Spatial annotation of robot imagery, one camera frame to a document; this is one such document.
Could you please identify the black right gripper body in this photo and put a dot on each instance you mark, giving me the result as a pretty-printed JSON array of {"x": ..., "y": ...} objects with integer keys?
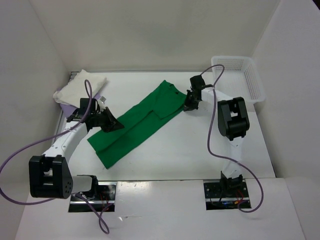
[{"x": 198, "y": 99}]

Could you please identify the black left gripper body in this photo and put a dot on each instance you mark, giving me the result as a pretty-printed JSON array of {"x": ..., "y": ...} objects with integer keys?
[{"x": 102, "y": 119}]

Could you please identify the green t shirt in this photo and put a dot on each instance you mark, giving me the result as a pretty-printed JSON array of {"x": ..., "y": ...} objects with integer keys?
[{"x": 140, "y": 122}]

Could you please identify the purple t shirt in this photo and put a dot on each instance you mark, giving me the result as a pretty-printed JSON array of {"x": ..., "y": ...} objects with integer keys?
[{"x": 69, "y": 109}]

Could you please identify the white t shirt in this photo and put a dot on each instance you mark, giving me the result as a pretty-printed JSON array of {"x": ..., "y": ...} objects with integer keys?
[{"x": 75, "y": 89}]

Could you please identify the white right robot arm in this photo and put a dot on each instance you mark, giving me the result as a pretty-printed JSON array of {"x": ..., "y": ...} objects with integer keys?
[{"x": 233, "y": 124}]

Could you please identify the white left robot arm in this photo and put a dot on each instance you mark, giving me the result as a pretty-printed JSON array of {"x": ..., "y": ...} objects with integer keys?
[{"x": 49, "y": 173}]

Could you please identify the white plastic laundry basket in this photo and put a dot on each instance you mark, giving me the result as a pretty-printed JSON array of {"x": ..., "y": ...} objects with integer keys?
[{"x": 239, "y": 79}]

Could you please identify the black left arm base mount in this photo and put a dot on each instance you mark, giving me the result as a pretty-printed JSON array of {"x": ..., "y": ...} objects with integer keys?
[{"x": 103, "y": 199}]

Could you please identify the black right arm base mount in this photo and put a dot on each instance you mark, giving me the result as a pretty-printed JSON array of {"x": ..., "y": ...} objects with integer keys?
[{"x": 217, "y": 199}]

